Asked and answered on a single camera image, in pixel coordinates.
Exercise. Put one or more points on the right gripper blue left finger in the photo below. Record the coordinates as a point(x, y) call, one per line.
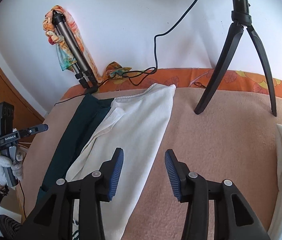
point(113, 171)

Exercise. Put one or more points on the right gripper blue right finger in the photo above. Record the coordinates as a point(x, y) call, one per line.
point(177, 173)

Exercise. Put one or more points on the teal and cream printed t-shirt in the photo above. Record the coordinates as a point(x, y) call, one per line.
point(103, 160)

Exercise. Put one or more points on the left hand white glove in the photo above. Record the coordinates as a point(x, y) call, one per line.
point(16, 166)

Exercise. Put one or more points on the wooden door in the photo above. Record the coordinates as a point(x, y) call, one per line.
point(24, 114)

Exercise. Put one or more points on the folded silver tripod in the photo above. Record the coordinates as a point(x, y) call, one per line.
point(83, 71)

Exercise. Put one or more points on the colourful scarf on tripod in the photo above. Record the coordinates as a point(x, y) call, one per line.
point(65, 57)

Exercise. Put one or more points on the orange floral bed sheet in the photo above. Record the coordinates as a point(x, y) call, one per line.
point(234, 80)

